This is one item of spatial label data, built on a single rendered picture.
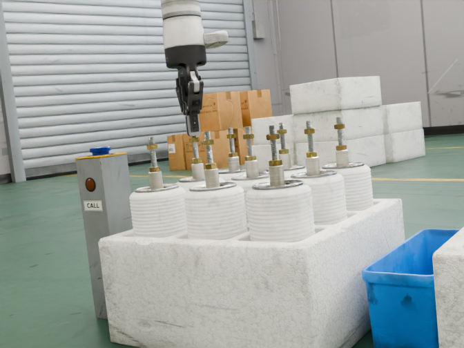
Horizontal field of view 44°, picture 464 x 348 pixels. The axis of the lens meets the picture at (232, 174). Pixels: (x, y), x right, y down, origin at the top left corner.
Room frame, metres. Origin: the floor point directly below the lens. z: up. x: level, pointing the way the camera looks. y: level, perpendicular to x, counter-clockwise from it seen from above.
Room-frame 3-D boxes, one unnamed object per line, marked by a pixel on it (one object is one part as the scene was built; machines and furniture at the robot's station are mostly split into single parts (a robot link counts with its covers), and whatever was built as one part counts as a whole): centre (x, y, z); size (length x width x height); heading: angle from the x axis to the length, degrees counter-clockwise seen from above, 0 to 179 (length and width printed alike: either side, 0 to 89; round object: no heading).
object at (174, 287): (1.01, -0.04, 0.09); 0.39 x 0.39 x 0.18; 55
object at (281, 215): (0.84, -0.06, 0.16); 0.10 x 0.10 x 0.18
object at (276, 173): (0.84, -0.06, 0.26); 0.02 x 0.02 x 0.03
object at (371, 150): (3.59, -0.68, 0.09); 0.39 x 0.39 x 0.18; 42
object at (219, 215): (0.91, 0.03, 0.16); 0.10 x 0.10 x 0.18
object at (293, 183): (0.84, -0.06, 0.25); 0.08 x 0.08 x 0.01
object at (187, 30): (1.08, 0.04, 0.52); 0.11 x 0.09 x 0.06; 107
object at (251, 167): (1.01, -0.04, 0.26); 0.02 x 0.02 x 0.03
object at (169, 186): (0.98, 0.13, 0.25); 0.08 x 0.08 x 0.01
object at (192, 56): (1.07, 0.06, 0.45); 0.08 x 0.08 x 0.09
